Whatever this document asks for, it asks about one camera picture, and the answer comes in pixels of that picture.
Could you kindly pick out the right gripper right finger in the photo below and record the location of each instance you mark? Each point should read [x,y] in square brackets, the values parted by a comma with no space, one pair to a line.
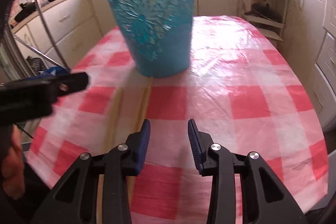
[264,198]

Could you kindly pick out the person's left hand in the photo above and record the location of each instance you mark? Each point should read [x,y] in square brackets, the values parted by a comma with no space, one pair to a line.
[12,169]

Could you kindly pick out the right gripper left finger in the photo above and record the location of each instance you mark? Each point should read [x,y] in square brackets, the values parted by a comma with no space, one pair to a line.
[74,197]

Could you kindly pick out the white small storage shelf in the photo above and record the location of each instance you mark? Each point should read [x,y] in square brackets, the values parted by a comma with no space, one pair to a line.
[268,16]

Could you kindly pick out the red white checkered tablecloth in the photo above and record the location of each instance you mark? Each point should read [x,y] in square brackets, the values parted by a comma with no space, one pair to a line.
[238,88]

